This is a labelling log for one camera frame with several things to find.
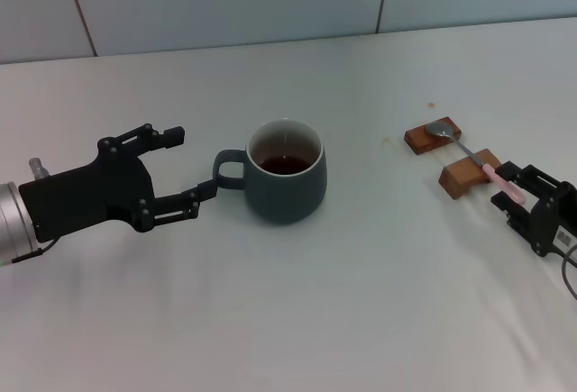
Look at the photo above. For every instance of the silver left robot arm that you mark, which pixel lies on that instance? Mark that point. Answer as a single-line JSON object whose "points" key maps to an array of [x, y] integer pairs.
{"points": [[13, 223]]}

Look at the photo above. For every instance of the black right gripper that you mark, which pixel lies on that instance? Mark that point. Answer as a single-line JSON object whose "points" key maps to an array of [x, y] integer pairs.
{"points": [[556, 221]]}

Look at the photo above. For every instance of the flat brown wooden block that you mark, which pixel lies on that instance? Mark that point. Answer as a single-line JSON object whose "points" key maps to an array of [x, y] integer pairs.
{"points": [[424, 142]]}

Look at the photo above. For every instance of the grey ceramic cup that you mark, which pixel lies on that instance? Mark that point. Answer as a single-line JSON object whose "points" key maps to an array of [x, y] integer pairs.
{"points": [[288, 200]]}

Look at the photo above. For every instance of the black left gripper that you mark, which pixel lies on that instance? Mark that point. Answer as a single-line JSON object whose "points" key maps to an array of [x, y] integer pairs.
{"points": [[90, 198]]}

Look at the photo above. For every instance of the notched brown wooden block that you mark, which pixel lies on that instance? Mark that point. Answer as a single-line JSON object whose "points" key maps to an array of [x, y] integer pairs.
{"points": [[464, 175]]}

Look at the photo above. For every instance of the small silver connector plug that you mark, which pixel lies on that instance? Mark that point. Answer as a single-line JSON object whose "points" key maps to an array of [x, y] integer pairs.
{"points": [[38, 169]]}

